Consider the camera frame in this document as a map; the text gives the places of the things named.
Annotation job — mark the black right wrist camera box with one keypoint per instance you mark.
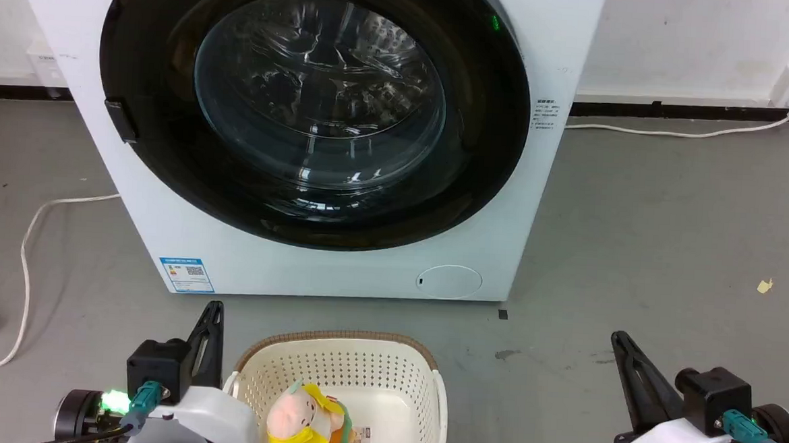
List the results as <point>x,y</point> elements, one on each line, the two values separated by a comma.
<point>713,393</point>

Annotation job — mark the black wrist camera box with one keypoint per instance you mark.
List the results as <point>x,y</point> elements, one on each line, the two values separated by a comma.
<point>157,364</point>
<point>713,393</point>

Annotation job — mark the round white filter cover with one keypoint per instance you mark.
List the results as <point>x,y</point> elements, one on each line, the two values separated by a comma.
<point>450,282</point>

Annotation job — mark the black round glass washer door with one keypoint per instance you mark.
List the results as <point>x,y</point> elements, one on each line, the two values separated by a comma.
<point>319,109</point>

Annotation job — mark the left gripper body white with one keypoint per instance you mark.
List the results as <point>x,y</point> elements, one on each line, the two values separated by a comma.
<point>208,421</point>

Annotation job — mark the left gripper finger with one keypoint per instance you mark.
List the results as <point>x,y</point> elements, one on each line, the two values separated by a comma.
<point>195,356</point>
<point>215,347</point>

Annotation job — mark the yellow paper scrap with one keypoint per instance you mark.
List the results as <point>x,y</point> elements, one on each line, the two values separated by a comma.
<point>764,286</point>

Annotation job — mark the pink doll in yellow clothes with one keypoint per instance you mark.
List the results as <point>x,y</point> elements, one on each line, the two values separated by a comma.
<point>303,422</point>

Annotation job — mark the blue energy label sticker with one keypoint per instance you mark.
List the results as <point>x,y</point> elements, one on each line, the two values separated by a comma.
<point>187,275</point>

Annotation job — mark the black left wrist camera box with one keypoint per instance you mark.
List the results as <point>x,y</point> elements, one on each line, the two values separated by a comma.
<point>157,364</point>

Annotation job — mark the white front-load washing machine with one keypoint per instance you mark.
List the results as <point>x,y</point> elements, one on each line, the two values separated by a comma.
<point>338,272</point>

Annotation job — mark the small printed text sticker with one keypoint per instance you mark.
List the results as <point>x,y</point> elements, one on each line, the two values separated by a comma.
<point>545,114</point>

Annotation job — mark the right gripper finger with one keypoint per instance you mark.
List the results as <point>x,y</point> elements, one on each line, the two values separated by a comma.
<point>662,394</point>
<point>629,382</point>

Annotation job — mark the white perforated laundry basket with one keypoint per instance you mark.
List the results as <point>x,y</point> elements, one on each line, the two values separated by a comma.
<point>386,376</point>

